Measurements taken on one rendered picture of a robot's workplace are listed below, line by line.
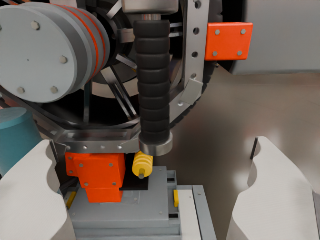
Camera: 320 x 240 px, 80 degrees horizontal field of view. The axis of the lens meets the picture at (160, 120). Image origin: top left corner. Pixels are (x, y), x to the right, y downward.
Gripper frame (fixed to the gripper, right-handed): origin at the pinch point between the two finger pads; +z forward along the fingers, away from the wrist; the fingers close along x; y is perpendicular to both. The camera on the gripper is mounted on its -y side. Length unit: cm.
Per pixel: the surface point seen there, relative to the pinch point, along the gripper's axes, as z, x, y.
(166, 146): 7.8, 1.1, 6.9
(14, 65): 15.4, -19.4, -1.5
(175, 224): 37, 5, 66
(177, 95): 30.0, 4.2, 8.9
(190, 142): 118, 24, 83
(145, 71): 7.8, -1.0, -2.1
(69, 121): 39, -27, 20
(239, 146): 111, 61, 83
